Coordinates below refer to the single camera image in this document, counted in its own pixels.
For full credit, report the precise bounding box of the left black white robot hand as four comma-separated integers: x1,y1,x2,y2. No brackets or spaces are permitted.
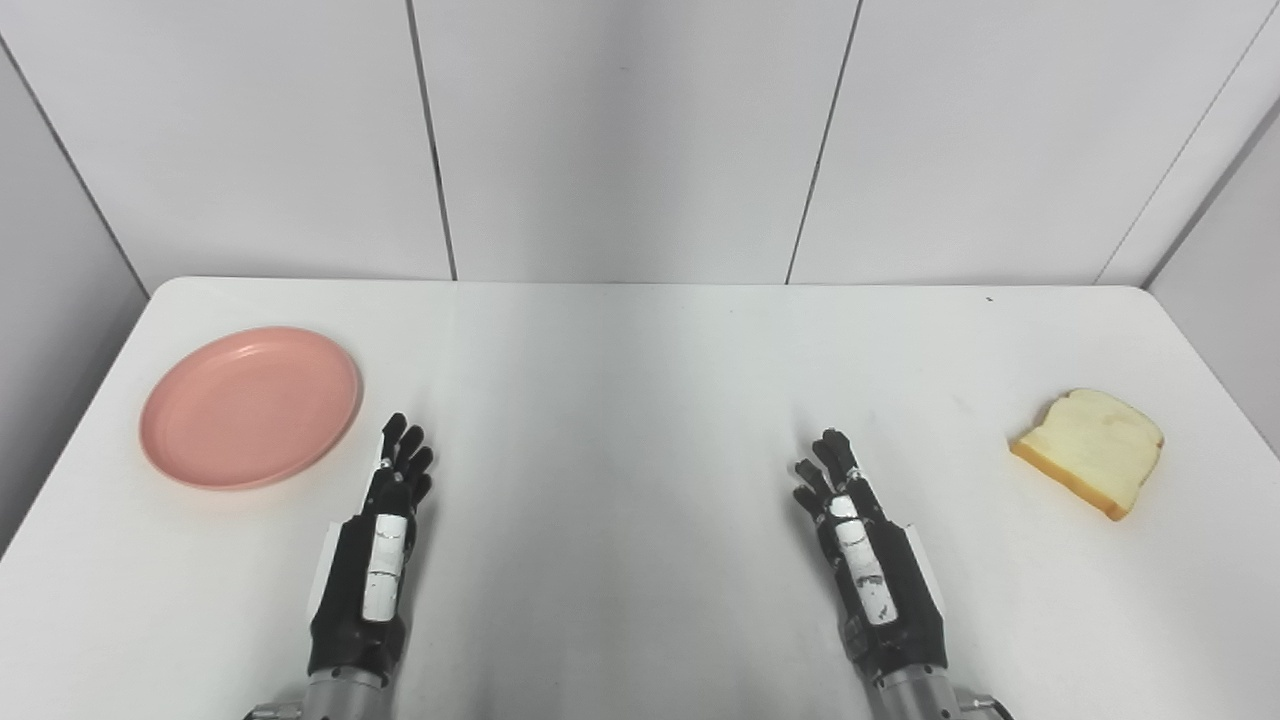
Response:
307,412,436,689

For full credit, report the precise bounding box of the pink round plate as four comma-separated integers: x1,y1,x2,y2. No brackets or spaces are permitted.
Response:
139,326,363,492

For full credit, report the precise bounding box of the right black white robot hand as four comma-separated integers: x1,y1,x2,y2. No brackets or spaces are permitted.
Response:
794,429,949,689

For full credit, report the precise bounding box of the slice of white bread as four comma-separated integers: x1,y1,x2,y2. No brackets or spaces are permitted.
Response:
1009,388,1165,522

